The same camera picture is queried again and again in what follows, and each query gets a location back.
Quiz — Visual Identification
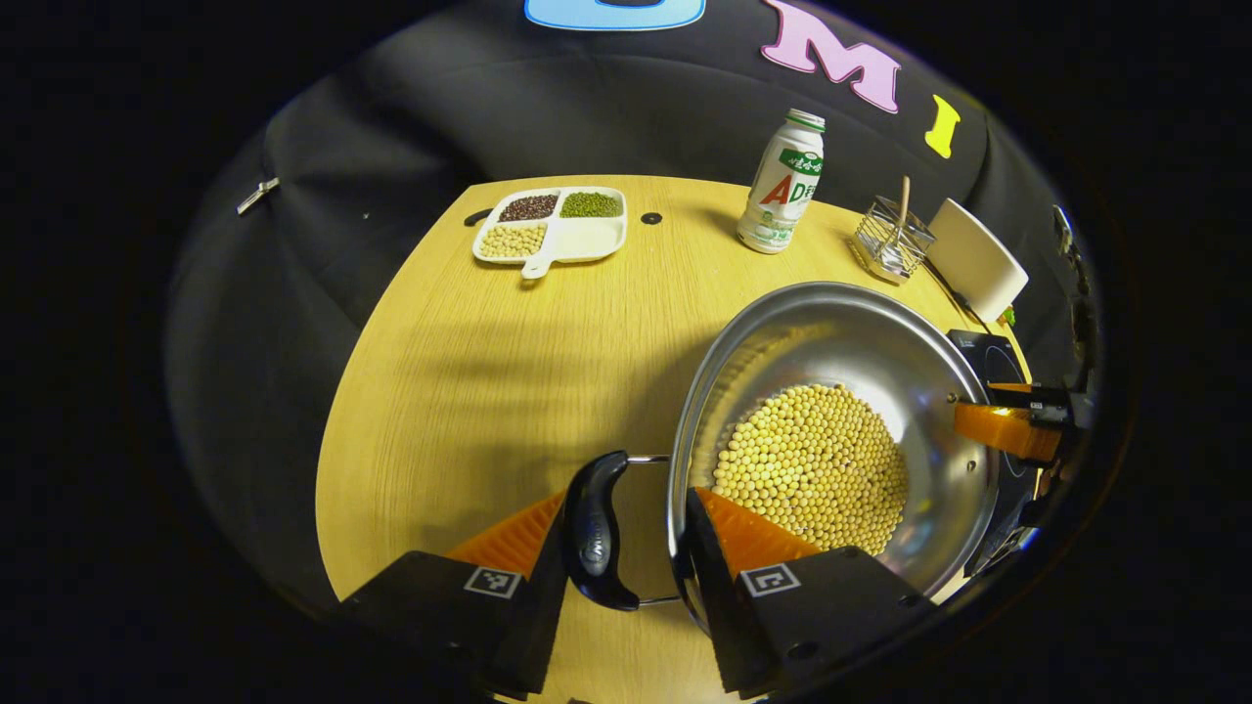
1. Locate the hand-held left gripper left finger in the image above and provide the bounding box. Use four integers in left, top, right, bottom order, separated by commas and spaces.
333, 489, 570, 700

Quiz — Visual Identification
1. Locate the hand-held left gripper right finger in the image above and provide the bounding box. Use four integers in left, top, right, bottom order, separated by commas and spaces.
682, 486, 935, 700

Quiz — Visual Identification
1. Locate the black induction cooktop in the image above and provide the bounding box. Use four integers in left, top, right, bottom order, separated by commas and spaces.
945, 329, 1040, 580

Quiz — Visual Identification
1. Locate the stainless steel pot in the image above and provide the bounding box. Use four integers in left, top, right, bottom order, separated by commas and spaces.
560, 282, 1001, 637

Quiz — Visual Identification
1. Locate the white toaster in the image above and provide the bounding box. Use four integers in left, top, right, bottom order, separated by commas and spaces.
924, 198, 1030, 324

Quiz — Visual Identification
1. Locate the pile of yellow soybeans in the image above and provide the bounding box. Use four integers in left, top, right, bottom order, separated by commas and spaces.
711, 383, 911, 556

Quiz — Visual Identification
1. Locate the white drink bottle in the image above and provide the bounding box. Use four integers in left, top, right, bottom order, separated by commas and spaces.
736, 108, 827, 255

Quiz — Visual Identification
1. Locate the white divided bean dish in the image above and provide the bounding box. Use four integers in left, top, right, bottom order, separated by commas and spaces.
471, 186, 628, 282

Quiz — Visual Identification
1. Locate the metal cloth clip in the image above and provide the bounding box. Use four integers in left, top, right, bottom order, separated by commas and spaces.
235, 176, 281, 216

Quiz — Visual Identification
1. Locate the black toaster cable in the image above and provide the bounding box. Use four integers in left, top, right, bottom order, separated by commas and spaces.
924, 259, 989, 333

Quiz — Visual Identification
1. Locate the wire mesh utensil holder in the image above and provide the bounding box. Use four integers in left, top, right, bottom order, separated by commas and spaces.
853, 196, 937, 286

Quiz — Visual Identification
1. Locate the wooden handled spoon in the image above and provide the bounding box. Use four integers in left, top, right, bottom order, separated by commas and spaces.
885, 176, 913, 265

